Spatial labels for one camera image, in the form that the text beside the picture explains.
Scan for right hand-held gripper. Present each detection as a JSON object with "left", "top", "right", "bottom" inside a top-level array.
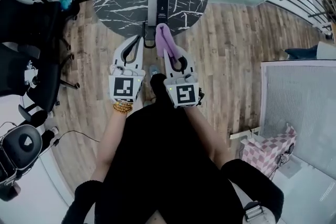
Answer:
[{"left": 163, "top": 45, "right": 202, "bottom": 109}]

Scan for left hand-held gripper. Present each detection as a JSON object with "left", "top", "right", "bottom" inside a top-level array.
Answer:
[{"left": 108, "top": 35, "right": 146, "bottom": 103}]

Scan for purple cloth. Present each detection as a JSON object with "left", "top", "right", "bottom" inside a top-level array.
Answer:
[{"left": 155, "top": 23, "right": 182, "bottom": 59}]

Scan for black desk phone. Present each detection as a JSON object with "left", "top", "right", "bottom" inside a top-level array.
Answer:
[{"left": 147, "top": 0, "right": 170, "bottom": 28}]

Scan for person's right forearm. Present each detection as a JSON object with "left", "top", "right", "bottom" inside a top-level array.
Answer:
[{"left": 183, "top": 105, "right": 238, "bottom": 175}]

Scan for person's left forearm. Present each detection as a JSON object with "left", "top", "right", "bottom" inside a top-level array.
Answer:
[{"left": 90, "top": 106, "right": 135, "bottom": 185}]

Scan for pink checked cloth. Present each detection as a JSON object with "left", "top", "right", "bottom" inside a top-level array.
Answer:
[{"left": 240, "top": 124, "right": 298, "bottom": 179}]

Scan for person's grey shoe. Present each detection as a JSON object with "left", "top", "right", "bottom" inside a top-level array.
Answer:
[{"left": 148, "top": 65, "right": 161, "bottom": 80}]

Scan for teal round object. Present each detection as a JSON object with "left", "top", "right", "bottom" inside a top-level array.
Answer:
[{"left": 59, "top": 0, "right": 74, "bottom": 12}]

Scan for black office chair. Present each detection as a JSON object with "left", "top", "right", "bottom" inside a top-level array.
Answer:
[
  {"left": 0, "top": 0, "right": 81, "bottom": 61},
  {"left": 0, "top": 41, "right": 80, "bottom": 119}
]

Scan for person's black clothing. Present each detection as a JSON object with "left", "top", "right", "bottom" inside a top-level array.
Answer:
[{"left": 61, "top": 73, "right": 286, "bottom": 224}]

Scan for small white device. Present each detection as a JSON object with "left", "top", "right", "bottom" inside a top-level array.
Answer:
[{"left": 23, "top": 60, "right": 40, "bottom": 88}]

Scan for dark blue object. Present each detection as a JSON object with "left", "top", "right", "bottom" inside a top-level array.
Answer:
[{"left": 284, "top": 44, "right": 320, "bottom": 60}]

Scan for white mesh panel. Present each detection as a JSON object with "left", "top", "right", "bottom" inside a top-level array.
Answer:
[{"left": 260, "top": 59, "right": 336, "bottom": 179}]

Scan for amber bead bracelet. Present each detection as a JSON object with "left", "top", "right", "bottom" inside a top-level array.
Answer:
[{"left": 112, "top": 101, "right": 133, "bottom": 114}]

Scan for thin black floor cable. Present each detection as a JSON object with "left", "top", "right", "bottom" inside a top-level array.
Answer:
[{"left": 51, "top": 129, "right": 102, "bottom": 148}]

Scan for grey strap buckle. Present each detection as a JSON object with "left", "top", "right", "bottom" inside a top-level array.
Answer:
[{"left": 243, "top": 200, "right": 266, "bottom": 221}]

